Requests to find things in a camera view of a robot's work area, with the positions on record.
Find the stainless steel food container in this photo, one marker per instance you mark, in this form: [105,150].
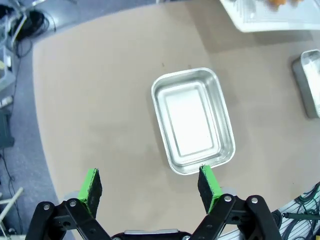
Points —
[312,82]

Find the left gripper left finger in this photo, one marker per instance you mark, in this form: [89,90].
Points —
[91,190]

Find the golden brown bread roll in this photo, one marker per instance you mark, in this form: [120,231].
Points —
[276,2]

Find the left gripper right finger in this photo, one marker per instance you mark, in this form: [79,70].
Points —
[208,190]

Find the lidded glass food container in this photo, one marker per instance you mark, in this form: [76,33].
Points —
[192,120]

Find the clear plastic container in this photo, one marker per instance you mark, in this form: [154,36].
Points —
[275,21]

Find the black equipment box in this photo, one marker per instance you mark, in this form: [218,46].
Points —
[5,130]

